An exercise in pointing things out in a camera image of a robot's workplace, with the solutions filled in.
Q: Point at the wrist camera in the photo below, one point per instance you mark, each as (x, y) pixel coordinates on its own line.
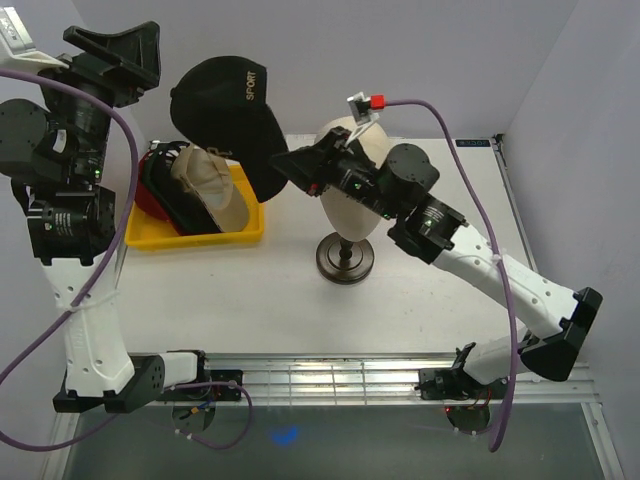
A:
(18, 50)
(365, 112)

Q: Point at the aluminium frame rail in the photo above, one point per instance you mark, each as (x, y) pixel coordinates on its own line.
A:
(375, 380)

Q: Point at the red cap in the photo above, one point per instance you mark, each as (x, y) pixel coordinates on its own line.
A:
(145, 200)

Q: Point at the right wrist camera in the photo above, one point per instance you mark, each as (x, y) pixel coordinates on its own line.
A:
(365, 112)

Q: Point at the black cap in tray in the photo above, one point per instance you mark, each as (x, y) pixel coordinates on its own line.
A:
(193, 210)

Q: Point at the beige mannequin head stand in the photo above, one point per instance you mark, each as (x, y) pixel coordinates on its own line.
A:
(345, 256)

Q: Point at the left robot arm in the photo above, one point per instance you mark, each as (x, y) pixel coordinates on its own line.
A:
(53, 154)

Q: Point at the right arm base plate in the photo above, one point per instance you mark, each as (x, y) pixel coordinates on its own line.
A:
(451, 384)

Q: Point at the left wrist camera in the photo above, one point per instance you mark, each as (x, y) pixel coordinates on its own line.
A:
(18, 50)

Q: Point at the beige cap black letter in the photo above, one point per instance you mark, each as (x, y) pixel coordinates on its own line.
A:
(207, 178)

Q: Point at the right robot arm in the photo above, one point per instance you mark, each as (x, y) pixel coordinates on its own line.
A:
(556, 319)

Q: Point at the dark green cap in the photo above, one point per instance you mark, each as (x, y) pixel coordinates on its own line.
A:
(157, 178)

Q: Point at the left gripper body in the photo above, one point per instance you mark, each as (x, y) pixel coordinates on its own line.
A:
(119, 86)

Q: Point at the yellow plastic tray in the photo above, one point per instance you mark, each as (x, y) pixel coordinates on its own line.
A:
(147, 231)

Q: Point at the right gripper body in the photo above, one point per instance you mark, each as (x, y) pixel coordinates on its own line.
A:
(338, 160)

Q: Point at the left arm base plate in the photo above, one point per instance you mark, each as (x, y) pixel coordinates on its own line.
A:
(217, 388)

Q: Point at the black cap gold letter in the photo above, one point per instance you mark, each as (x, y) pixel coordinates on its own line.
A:
(221, 106)

